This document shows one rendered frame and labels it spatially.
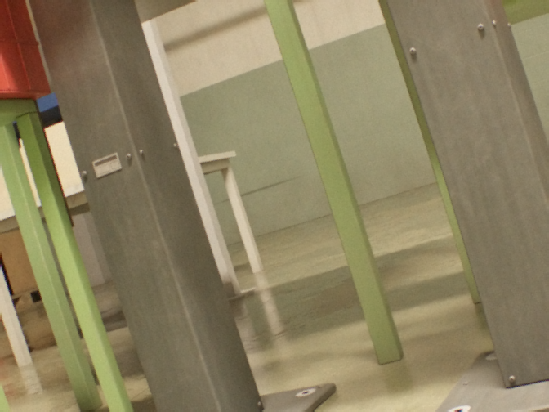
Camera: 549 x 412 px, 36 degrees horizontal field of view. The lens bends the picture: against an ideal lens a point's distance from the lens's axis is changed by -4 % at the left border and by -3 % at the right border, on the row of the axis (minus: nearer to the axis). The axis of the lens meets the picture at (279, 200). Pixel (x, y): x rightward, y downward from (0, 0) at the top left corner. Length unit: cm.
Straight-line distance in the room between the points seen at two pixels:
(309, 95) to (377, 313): 39
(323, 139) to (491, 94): 49
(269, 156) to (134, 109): 581
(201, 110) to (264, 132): 57
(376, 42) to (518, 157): 587
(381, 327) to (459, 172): 50
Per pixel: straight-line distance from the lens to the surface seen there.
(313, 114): 149
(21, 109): 148
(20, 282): 777
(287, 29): 150
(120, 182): 132
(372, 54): 691
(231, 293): 323
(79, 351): 197
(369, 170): 692
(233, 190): 399
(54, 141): 308
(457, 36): 107
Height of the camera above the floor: 35
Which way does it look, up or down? 1 degrees down
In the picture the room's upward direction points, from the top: 18 degrees counter-clockwise
